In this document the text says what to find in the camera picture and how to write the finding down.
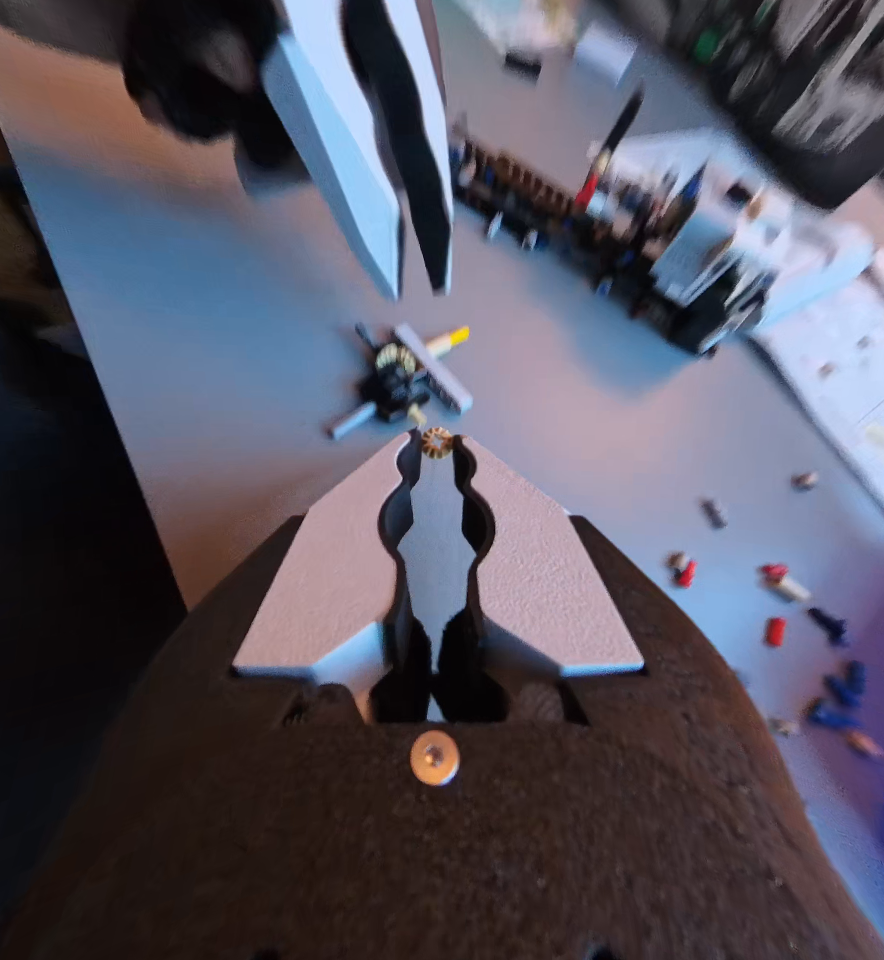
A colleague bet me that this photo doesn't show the dark lego connector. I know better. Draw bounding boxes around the dark lego connector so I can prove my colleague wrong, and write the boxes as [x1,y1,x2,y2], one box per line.
[808,606,850,647]

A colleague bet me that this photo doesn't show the person's left hand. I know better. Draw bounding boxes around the person's left hand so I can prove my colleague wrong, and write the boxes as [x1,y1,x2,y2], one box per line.
[204,28,257,81]

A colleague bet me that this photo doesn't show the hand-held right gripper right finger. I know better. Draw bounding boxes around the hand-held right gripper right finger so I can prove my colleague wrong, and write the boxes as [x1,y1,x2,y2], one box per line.
[437,433,646,723]

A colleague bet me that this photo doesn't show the large lego technic vehicle model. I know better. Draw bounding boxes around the large lego technic vehicle model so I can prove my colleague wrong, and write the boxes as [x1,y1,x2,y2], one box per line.
[448,75,879,358]

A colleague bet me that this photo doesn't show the small lego gear assembly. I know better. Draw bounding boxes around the small lego gear assembly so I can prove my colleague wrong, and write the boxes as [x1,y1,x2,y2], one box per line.
[328,322,475,441]

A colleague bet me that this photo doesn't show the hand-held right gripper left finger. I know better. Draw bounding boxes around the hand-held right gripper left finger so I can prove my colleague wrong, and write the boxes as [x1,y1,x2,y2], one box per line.
[231,429,438,723]

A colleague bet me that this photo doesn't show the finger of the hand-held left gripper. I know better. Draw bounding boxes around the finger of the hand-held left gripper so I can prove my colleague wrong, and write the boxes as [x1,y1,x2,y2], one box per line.
[261,0,405,301]
[343,0,457,296]

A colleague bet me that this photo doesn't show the dark printed box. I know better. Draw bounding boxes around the dark printed box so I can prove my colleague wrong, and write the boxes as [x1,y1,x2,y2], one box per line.
[599,0,884,213]

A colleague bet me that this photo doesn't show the white instruction booklet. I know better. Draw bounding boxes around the white instruction booklet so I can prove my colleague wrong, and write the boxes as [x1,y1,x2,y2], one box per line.
[745,247,884,545]

